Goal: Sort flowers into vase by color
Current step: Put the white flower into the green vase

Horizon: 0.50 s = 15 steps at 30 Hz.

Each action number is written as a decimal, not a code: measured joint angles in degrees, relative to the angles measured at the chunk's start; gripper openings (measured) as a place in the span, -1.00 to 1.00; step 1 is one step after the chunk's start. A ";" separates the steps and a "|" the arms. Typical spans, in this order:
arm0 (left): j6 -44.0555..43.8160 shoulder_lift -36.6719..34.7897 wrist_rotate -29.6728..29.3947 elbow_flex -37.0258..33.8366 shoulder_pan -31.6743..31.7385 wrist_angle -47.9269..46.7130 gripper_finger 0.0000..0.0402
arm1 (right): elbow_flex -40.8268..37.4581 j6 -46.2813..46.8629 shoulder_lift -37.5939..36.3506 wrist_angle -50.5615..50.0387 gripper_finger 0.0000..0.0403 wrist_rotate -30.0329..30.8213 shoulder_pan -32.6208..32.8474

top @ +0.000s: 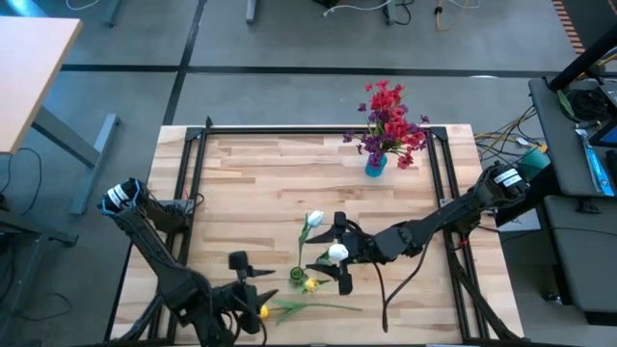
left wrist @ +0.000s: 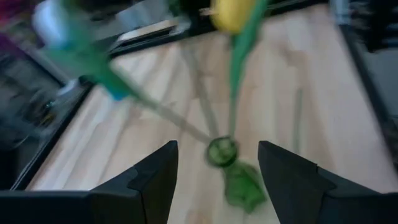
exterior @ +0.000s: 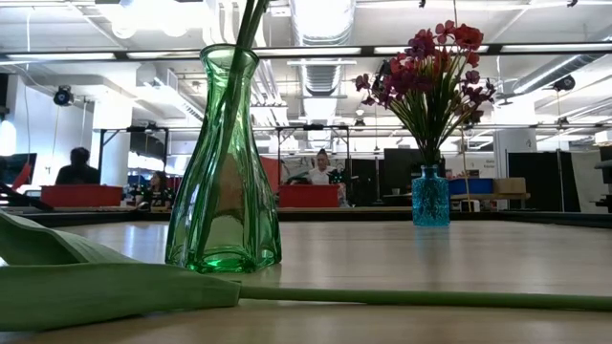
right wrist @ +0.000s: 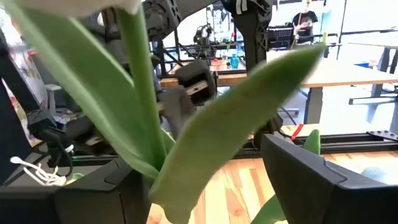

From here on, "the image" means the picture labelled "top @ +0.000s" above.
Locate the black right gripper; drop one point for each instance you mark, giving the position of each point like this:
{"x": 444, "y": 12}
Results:
{"x": 366, "y": 248}

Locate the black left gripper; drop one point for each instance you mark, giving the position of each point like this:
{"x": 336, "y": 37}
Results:
{"x": 238, "y": 299}

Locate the white artificial tulip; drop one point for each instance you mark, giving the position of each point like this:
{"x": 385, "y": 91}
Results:
{"x": 338, "y": 252}
{"x": 315, "y": 218}

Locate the yellow artificial tulip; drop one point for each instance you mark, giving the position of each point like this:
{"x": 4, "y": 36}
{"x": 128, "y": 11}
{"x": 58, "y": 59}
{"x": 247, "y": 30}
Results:
{"x": 284, "y": 304}
{"x": 311, "y": 285}

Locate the red flower bunch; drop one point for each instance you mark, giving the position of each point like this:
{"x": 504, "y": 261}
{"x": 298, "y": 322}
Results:
{"x": 412, "y": 140}
{"x": 383, "y": 101}

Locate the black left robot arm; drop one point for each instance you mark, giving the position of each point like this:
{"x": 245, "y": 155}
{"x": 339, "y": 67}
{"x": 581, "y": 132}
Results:
{"x": 159, "y": 260}

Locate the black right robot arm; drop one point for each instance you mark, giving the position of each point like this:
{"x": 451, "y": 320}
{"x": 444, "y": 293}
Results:
{"x": 434, "y": 221}

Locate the green glass vase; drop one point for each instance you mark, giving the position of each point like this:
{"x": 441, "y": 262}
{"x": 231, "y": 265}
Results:
{"x": 298, "y": 275}

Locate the blue glass vase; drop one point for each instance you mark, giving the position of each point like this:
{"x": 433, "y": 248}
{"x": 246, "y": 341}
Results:
{"x": 376, "y": 168}

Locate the grey metal desk leg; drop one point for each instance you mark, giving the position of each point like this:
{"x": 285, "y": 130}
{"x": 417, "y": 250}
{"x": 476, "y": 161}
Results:
{"x": 102, "y": 144}

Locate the dark metal floor stand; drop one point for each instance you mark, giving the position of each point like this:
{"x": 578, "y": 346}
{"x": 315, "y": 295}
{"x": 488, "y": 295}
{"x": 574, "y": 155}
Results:
{"x": 48, "y": 236}

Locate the dark grey side table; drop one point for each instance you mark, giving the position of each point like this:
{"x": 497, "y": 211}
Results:
{"x": 569, "y": 250}

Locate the grey metal table leg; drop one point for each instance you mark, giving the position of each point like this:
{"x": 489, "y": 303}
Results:
{"x": 391, "y": 12}
{"x": 111, "y": 12}
{"x": 250, "y": 12}

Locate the blue flat package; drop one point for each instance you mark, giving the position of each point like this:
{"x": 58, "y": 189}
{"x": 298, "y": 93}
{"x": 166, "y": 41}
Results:
{"x": 598, "y": 168}

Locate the black tablet screen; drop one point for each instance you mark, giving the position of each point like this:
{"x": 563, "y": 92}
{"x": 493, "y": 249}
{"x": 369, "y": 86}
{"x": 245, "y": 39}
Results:
{"x": 608, "y": 137}

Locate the light wooden desk top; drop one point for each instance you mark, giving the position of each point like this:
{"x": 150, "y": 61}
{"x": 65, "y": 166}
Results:
{"x": 29, "y": 72}

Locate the black diagonal pole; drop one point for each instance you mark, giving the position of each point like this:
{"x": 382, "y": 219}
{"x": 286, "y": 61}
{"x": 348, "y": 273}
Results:
{"x": 583, "y": 60}

